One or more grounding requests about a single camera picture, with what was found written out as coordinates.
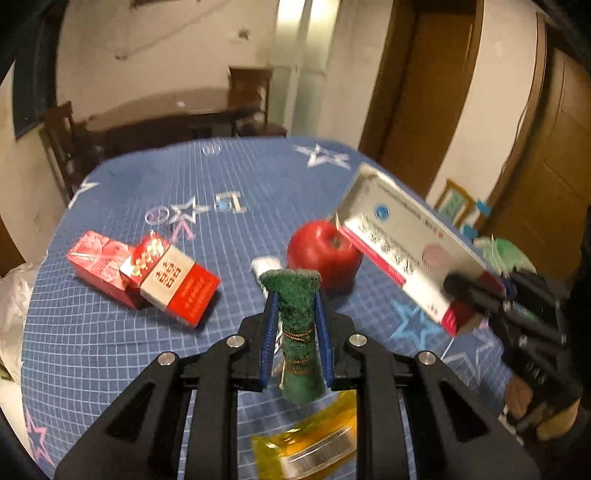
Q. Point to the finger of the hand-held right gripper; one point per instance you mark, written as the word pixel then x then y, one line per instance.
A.
pixel 466 288
pixel 531 295

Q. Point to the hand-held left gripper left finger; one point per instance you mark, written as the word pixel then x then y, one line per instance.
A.
pixel 269 341

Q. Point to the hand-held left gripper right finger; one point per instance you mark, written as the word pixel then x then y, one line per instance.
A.
pixel 323 341

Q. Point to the green scouring pad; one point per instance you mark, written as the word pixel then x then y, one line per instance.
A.
pixel 298 332

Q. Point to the white pink medicine box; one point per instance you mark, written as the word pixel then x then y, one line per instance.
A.
pixel 406 244

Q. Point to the person's right hand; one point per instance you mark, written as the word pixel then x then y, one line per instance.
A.
pixel 517 392

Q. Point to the blue paper strip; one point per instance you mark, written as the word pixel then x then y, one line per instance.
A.
pixel 469 230
pixel 483 207

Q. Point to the crumpled white paper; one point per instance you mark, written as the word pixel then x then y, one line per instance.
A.
pixel 265 266

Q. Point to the small light wooden chair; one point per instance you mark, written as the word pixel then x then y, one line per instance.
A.
pixel 455 203

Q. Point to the red apple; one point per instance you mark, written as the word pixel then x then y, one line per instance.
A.
pixel 318 249

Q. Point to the red cigarette box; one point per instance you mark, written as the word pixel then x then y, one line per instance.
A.
pixel 180 281

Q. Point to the yellow wrapper with barcode label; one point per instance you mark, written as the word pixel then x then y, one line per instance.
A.
pixel 295 452

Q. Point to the brown panelled wooden door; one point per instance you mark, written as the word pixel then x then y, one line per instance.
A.
pixel 554 161

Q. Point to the pink red carton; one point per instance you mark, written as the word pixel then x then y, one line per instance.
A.
pixel 94 258

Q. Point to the dark wooden dining table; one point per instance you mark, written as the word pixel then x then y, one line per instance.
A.
pixel 161 115

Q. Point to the dark wooden chair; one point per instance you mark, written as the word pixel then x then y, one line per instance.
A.
pixel 249 85
pixel 60 134

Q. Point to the white plastic bag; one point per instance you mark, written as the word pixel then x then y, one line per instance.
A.
pixel 14 300

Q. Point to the frosted glass door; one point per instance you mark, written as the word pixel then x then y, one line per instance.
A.
pixel 314 69

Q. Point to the dark window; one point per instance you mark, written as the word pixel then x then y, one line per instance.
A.
pixel 32 83

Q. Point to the wall socket box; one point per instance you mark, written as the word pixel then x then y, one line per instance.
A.
pixel 243 34

